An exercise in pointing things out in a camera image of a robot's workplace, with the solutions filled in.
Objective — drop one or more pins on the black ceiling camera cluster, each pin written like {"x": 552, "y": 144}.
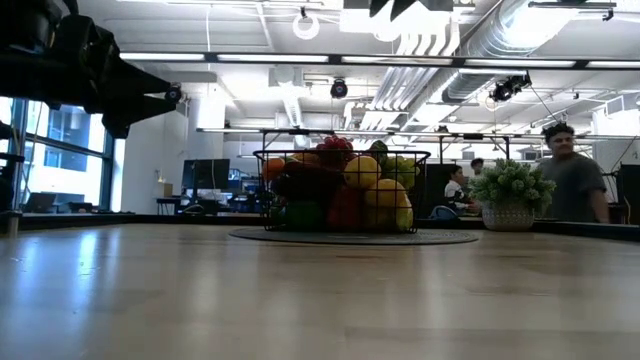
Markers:
{"x": 510, "y": 87}

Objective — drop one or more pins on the beige cardboard box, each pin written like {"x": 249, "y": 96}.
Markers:
{"x": 164, "y": 189}

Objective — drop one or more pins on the magenta grape bunch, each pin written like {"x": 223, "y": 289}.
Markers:
{"x": 334, "y": 150}

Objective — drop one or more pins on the grey round woven placemat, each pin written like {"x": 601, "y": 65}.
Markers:
{"x": 280, "y": 235}

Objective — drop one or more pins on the black computer monitor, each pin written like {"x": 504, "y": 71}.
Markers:
{"x": 631, "y": 192}
{"x": 205, "y": 173}

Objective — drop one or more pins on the black background rig frame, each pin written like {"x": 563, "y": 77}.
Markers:
{"x": 475, "y": 136}
{"x": 297, "y": 132}

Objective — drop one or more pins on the small orange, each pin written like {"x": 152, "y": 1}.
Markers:
{"x": 272, "y": 167}

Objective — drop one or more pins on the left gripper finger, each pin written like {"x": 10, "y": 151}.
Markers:
{"x": 132, "y": 80}
{"x": 130, "y": 112}

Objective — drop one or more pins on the long ceiling light bar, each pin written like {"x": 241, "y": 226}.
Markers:
{"x": 270, "y": 58}

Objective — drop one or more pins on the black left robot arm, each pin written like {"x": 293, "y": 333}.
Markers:
{"x": 25, "y": 25}

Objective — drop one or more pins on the potted green plant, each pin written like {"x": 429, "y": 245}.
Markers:
{"x": 512, "y": 185}

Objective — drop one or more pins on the green lime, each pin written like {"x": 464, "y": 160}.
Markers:
{"x": 302, "y": 215}

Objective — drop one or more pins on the black chair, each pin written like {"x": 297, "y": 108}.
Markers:
{"x": 7, "y": 185}

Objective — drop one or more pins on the silver ventilation duct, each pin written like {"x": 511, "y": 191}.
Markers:
{"x": 500, "y": 30}

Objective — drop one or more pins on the red bell pepper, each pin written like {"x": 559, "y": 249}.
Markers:
{"x": 345, "y": 210}

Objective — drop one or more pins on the person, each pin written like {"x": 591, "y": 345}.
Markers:
{"x": 477, "y": 164}
{"x": 572, "y": 175}
{"x": 455, "y": 192}

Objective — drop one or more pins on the black ceiling spot camera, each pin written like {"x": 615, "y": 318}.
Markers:
{"x": 175, "y": 94}
{"x": 338, "y": 88}

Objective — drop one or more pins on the yellow lemon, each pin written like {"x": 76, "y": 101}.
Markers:
{"x": 382, "y": 200}
{"x": 362, "y": 172}

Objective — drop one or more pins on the blue bag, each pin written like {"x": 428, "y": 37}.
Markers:
{"x": 442, "y": 212}

